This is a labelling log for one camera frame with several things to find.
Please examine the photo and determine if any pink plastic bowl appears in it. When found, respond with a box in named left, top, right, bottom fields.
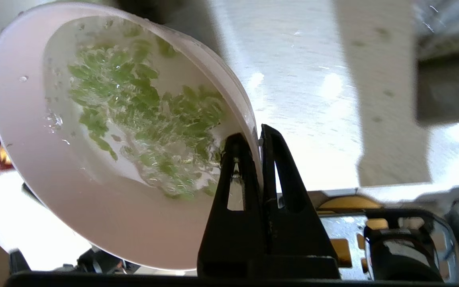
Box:
left=0, top=2, right=264, bottom=271

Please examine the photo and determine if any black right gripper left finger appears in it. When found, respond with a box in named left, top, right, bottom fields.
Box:
left=198, top=134, right=270, bottom=278

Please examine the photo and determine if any silver metal robot base frame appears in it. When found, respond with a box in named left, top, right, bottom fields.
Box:
left=317, top=185, right=459, bottom=283

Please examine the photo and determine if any black cylindrical base motor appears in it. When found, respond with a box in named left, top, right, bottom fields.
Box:
left=364, top=227, right=446, bottom=282

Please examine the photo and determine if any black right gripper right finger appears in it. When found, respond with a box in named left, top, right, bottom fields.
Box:
left=261, top=124, right=340, bottom=279

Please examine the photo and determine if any chopped green onion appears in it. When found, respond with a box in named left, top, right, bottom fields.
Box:
left=68, top=24, right=228, bottom=200

